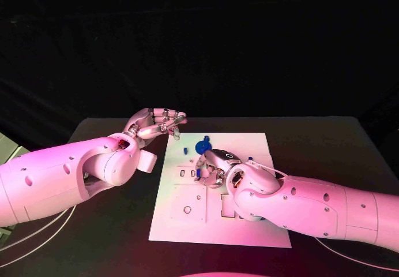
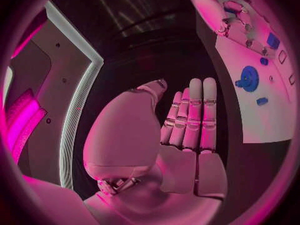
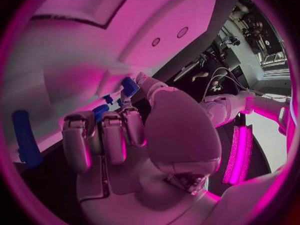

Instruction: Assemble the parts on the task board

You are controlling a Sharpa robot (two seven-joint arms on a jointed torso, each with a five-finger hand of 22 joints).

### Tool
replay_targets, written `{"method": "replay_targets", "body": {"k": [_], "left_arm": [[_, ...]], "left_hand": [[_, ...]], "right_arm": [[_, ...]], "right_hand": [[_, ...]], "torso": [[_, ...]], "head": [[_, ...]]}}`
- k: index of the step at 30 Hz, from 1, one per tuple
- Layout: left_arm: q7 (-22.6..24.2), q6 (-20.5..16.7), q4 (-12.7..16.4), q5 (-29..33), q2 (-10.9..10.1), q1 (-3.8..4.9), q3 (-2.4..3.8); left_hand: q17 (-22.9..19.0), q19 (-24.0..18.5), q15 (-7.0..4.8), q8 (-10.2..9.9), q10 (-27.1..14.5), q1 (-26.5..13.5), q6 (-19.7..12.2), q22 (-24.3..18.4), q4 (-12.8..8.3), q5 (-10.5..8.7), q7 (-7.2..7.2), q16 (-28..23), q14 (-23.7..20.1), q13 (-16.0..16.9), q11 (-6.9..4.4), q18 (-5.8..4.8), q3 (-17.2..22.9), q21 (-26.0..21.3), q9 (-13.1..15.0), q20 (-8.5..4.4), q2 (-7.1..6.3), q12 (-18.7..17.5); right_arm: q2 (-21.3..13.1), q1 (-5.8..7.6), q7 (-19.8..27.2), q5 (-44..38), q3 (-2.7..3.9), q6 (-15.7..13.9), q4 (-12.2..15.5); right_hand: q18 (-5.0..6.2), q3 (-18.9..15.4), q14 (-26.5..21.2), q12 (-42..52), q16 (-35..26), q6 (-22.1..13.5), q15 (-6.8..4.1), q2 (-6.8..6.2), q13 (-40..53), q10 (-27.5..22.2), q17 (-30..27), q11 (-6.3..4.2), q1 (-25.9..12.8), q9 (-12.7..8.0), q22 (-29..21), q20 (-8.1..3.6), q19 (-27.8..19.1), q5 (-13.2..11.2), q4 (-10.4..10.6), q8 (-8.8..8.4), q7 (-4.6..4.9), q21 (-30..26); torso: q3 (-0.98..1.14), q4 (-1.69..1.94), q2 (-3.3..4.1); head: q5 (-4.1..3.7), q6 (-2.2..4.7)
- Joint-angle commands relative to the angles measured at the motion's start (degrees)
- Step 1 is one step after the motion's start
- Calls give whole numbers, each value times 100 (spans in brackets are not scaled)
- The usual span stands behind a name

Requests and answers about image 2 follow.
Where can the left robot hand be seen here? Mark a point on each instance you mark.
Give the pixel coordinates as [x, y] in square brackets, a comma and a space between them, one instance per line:
[131, 135]

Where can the blue gear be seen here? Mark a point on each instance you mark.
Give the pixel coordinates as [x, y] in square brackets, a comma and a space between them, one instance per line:
[249, 78]

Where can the blue peg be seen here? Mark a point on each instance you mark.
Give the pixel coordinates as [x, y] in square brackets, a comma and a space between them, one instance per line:
[264, 61]

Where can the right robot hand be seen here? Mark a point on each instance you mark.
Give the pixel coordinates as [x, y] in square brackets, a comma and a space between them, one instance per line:
[252, 22]

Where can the white task board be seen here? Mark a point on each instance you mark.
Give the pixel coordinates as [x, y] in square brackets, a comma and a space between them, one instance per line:
[262, 120]

